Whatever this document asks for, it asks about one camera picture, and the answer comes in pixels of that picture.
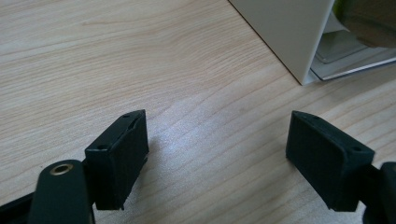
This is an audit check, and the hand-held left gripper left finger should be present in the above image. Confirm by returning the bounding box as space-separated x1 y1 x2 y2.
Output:
84 109 149 211

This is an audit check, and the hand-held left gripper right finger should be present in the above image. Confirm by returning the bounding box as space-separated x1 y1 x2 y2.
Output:
285 110 376 213

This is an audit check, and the white drawer organizer box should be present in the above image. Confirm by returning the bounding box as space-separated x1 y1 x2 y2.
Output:
228 0 396 86

